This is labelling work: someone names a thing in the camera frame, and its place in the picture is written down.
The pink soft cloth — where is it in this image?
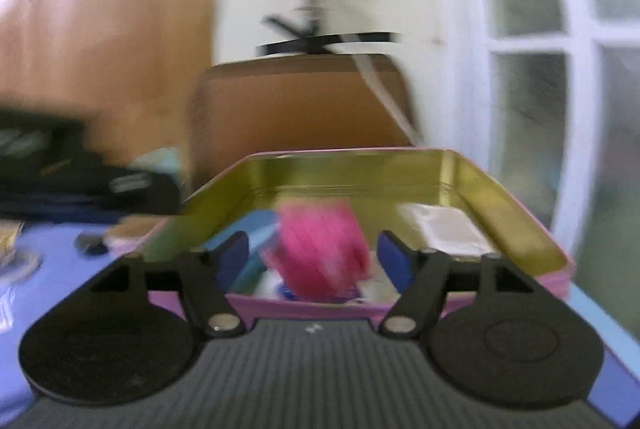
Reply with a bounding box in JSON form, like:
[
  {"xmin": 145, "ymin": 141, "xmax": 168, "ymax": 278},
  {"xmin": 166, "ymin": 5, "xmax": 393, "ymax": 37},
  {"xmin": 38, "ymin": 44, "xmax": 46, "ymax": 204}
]
[{"xmin": 262, "ymin": 200, "xmax": 371, "ymax": 302}]

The black small soft object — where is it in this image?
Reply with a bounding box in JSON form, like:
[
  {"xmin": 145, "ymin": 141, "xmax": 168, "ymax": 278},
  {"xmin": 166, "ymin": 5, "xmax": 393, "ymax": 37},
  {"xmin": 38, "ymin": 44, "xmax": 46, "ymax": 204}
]
[{"xmin": 74, "ymin": 233, "xmax": 108, "ymax": 258}]

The light blue soft pouch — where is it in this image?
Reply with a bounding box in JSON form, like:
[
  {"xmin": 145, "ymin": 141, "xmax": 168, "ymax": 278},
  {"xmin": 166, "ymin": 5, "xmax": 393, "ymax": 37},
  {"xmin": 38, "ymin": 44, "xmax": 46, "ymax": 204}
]
[{"xmin": 202, "ymin": 209, "xmax": 279, "ymax": 295}]

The cream soft pad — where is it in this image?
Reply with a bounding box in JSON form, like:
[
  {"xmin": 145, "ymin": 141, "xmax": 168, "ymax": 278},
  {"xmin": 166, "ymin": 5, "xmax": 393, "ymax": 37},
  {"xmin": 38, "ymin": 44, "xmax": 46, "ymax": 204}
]
[{"xmin": 399, "ymin": 204, "xmax": 497, "ymax": 258}]

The pink tin storage box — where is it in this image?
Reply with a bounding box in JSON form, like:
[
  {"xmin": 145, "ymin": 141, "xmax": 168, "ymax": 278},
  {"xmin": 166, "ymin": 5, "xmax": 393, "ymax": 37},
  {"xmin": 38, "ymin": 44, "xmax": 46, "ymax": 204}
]
[{"xmin": 132, "ymin": 148, "xmax": 575, "ymax": 299}]

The green translucent plastic mug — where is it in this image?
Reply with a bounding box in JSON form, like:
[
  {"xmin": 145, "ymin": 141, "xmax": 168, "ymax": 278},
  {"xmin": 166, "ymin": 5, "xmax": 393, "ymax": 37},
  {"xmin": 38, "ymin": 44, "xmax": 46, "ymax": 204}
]
[{"xmin": 128, "ymin": 146, "xmax": 182, "ymax": 182}]

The black bag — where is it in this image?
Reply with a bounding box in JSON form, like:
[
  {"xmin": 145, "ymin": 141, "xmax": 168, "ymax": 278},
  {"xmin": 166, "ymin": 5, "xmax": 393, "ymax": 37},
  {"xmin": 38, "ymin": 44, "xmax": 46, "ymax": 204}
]
[{"xmin": 1, "ymin": 105, "xmax": 181, "ymax": 224}]

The wooden panel board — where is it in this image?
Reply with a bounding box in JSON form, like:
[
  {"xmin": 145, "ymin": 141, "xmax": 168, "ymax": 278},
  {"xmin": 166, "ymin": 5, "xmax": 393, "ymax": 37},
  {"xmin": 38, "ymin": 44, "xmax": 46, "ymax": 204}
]
[{"xmin": 1, "ymin": 0, "xmax": 213, "ymax": 162}]

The white window frame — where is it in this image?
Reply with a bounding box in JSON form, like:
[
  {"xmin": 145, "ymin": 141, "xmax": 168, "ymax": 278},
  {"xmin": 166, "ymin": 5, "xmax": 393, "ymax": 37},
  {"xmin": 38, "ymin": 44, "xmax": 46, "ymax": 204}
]
[{"xmin": 439, "ymin": 0, "xmax": 640, "ymax": 255}]

